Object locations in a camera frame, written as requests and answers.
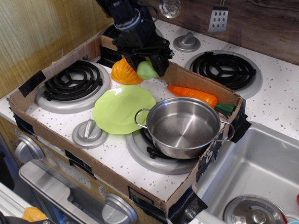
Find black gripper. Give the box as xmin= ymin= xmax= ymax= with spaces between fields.
xmin=112 ymin=23 xmax=173 ymax=77

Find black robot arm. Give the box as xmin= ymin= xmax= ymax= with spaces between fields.
xmin=95 ymin=0 xmax=173 ymax=77

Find orange toy pumpkin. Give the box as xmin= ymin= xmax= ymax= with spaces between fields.
xmin=111 ymin=58 xmax=143 ymax=85

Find back left black burner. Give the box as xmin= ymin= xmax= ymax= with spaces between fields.
xmin=97 ymin=21 xmax=166 ymax=55

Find black burner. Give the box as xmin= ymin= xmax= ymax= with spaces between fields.
xmin=35 ymin=60 xmax=111 ymax=114
xmin=97 ymin=21 xmax=166 ymax=55
xmin=185 ymin=50 xmax=263 ymax=100
xmin=126 ymin=128 xmax=198 ymax=175

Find light green plastic plate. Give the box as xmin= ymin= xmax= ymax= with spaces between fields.
xmin=93 ymin=85 xmax=156 ymax=134

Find hanging silver strainer ladle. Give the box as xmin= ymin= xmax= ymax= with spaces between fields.
xmin=159 ymin=0 xmax=182 ymax=19

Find orange toy carrot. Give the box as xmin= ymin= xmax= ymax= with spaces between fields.
xmin=167 ymin=85 xmax=236 ymax=116

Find front left black burner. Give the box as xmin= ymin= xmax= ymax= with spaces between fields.
xmin=35 ymin=60 xmax=111 ymax=114

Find hanging silver spatula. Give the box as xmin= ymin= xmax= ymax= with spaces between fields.
xmin=208 ymin=0 xmax=229 ymax=33

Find front right black burner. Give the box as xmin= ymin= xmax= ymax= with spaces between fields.
xmin=126 ymin=128 xmax=198 ymax=175

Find back right black burner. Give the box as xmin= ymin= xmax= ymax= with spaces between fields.
xmin=185 ymin=50 xmax=263 ymax=100

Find front silver stovetop knob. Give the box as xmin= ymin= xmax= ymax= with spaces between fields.
xmin=72 ymin=119 xmax=108 ymax=150

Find brown cardboard fence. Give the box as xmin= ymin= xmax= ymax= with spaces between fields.
xmin=0 ymin=29 xmax=257 ymax=224

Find grey toy sink basin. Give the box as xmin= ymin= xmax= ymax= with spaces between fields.
xmin=196 ymin=123 xmax=299 ymax=224

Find left silver oven knob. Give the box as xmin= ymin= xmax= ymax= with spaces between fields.
xmin=14 ymin=134 xmax=45 ymax=163

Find silver oven knob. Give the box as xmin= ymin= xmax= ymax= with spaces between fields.
xmin=14 ymin=134 xmax=45 ymax=163
xmin=102 ymin=193 xmax=138 ymax=224

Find right silver oven knob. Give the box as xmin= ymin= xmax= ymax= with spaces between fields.
xmin=102 ymin=193 xmax=138 ymax=224

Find stainless steel pot lid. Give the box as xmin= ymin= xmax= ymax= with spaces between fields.
xmin=222 ymin=195 xmax=288 ymax=224

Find orange yellow object on floor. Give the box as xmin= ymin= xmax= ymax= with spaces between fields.
xmin=21 ymin=206 xmax=48 ymax=222

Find silver oven door handle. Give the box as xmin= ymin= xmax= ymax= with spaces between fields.
xmin=19 ymin=162 xmax=105 ymax=224

